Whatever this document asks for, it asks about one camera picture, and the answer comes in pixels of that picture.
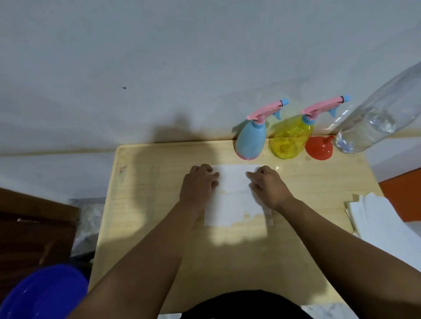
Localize stack of white paper tissues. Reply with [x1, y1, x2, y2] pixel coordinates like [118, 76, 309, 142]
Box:
[345, 192, 421, 272]

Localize person's right forearm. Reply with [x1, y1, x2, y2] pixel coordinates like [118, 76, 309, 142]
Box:
[276, 197, 421, 319]

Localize orange shelf cabinet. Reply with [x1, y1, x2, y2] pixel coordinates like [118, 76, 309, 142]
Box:
[378, 167, 421, 223]

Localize clear plastic water bottle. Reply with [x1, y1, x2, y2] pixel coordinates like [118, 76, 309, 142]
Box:
[334, 62, 421, 154]

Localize person's left forearm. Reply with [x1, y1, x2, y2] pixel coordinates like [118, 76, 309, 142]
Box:
[67, 202, 204, 319]

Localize yellow spray bottle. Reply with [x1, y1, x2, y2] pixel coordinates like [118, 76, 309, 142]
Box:
[268, 115, 315, 160]

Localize brown wooden furniture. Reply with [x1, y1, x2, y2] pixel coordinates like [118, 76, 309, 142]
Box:
[0, 187, 80, 300]

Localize red plastic funnel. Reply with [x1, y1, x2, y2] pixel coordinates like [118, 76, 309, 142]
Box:
[305, 135, 335, 161]

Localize white tissue sheet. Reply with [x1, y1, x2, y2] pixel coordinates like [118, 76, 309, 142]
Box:
[203, 164, 274, 228]

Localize blue plastic basin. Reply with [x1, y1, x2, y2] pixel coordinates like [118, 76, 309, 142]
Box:
[0, 264, 89, 319]

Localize person's left hand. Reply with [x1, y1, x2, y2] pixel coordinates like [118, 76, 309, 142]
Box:
[179, 164, 220, 213]

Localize person's right hand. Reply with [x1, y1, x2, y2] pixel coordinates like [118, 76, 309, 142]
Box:
[246, 165, 294, 213]

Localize person's black shorts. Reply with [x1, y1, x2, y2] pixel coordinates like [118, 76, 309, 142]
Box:
[181, 290, 313, 319]

